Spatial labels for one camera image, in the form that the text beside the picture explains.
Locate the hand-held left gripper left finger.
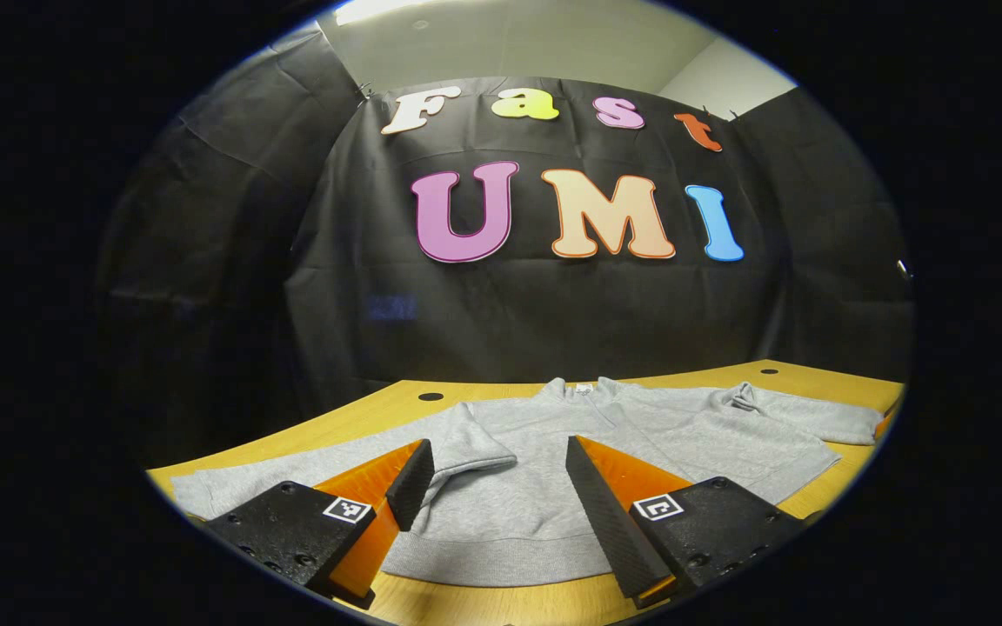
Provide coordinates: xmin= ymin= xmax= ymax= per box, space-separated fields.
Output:
xmin=204 ymin=439 xmax=435 ymax=609

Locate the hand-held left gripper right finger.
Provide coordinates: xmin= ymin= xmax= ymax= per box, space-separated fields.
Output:
xmin=564 ymin=435 xmax=808 ymax=609

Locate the grey sweatshirt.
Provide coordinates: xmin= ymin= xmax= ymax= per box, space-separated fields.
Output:
xmin=172 ymin=376 xmax=885 ymax=589

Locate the black backdrop cloth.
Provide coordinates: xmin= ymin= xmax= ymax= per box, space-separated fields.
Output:
xmin=92 ymin=30 xmax=917 ymax=470

